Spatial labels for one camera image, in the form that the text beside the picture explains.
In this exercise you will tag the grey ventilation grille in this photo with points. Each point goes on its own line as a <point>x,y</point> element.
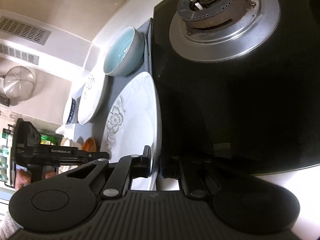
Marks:
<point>24,30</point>

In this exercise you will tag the black gas stove top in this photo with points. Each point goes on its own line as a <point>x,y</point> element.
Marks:
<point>259,111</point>

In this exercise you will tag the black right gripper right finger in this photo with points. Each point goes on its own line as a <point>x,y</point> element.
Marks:
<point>196,174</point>

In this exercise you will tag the steel mesh strainer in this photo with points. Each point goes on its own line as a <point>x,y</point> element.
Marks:
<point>18,83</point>

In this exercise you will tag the black wire rack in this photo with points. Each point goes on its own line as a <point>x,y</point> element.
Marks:
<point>7,169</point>

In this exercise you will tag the large white floral plate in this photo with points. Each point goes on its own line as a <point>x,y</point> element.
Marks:
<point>92,97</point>

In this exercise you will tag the brown round plate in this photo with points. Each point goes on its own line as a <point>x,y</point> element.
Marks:
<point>90,145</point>

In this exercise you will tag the yellow green snack bag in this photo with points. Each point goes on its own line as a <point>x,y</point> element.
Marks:
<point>50,138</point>

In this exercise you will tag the light blue ceramic bowl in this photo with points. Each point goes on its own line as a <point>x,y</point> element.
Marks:
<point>125,54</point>

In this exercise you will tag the gas burner with steel ring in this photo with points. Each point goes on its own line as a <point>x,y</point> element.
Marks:
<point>219,30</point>

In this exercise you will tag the white floral square plate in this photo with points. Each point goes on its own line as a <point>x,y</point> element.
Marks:
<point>133,122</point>

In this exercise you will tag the grey mat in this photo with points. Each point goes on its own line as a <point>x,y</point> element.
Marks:
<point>95,128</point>

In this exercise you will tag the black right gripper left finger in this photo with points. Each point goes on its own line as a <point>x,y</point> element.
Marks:
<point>115,179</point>

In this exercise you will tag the left hand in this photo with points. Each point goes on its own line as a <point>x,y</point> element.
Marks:
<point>23,178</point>

